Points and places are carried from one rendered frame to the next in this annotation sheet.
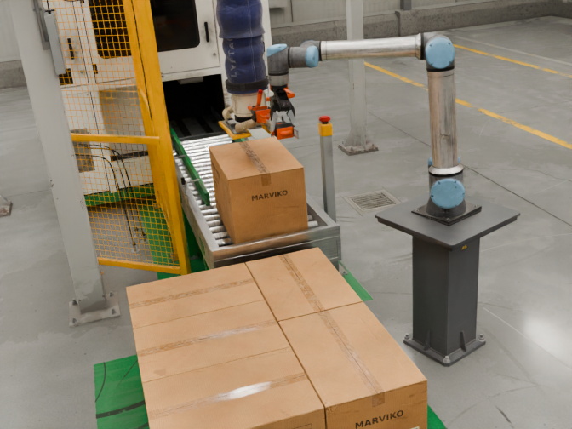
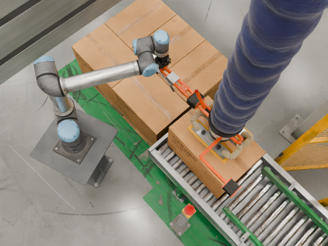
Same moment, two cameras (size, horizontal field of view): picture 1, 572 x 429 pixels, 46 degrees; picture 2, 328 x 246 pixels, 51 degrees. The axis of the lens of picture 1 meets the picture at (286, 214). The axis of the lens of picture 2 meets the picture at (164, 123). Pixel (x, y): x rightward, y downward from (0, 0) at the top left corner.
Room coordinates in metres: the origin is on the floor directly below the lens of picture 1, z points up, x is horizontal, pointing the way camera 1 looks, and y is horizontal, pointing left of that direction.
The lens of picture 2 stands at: (3.99, -0.59, 3.27)
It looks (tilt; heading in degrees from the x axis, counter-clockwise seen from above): 68 degrees down; 150
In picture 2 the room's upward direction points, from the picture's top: 2 degrees clockwise
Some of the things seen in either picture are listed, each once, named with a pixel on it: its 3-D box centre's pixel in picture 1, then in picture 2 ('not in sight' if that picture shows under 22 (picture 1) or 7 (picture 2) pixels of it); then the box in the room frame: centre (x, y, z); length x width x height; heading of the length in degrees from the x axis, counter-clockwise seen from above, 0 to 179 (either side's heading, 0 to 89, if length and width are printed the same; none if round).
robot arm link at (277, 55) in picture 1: (277, 59); (161, 41); (2.94, -0.02, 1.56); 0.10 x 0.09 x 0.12; 79
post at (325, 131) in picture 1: (329, 201); (183, 218); (3.83, -0.28, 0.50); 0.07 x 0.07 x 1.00; 15
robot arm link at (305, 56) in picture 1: (303, 56); (143, 47); (2.93, -0.13, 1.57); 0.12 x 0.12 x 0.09; 79
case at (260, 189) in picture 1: (256, 190); (213, 148); (3.49, 0.15, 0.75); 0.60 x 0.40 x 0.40; 14
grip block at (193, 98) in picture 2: (261, 114); (195, 99); (3.25, 0.08, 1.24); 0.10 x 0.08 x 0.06; 106
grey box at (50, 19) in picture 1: (55, 42); not in sight; (3.63, 1.13, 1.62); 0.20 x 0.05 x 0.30; 15
